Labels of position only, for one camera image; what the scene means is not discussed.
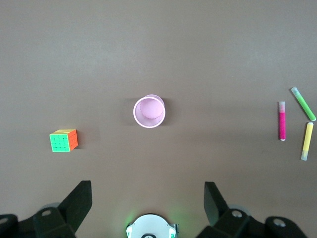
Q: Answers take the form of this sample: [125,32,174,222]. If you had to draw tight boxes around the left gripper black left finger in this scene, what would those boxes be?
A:
[0,180,93,238]

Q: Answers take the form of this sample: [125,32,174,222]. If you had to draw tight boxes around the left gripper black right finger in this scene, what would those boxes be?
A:
[195,181,309,238]

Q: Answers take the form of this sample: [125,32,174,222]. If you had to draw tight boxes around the pink marker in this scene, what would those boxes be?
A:
[278,101,287,141]

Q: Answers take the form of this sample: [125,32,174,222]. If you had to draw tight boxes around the colourful puzzle cube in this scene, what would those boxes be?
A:
[49,128,79,153]

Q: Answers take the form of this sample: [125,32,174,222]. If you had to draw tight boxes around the yellow marker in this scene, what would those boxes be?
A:
[300,121,314,161]

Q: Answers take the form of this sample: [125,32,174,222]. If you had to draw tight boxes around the pink plastic cup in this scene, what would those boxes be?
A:
[133,94,166,129]

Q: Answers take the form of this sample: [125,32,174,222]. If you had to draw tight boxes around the green marker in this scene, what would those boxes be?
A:
[290,86,317,122]

